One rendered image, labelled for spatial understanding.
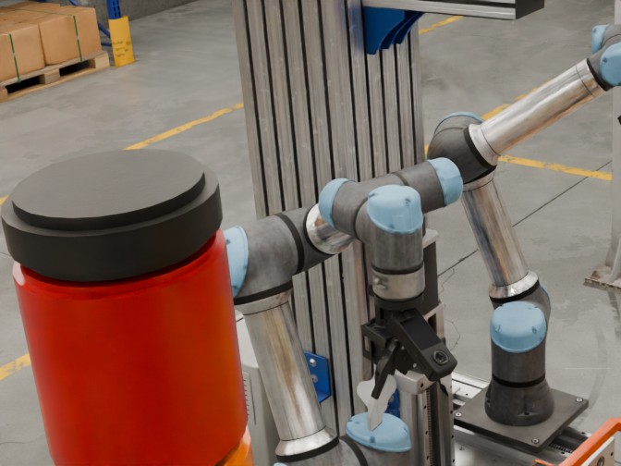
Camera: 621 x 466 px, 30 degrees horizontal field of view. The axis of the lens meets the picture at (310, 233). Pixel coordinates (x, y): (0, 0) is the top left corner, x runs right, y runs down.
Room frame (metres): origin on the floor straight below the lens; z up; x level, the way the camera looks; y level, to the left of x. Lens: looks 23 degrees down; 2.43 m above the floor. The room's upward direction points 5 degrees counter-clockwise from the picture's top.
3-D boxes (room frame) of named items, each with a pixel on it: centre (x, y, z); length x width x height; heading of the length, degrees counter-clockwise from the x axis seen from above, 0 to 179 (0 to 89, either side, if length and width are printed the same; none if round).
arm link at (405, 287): (1.50, -0.12, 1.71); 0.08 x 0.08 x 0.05
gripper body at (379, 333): (1.51, -0.11, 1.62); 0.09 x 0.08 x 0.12; 33
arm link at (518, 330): (2.19, -0.42, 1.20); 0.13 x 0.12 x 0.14; 164
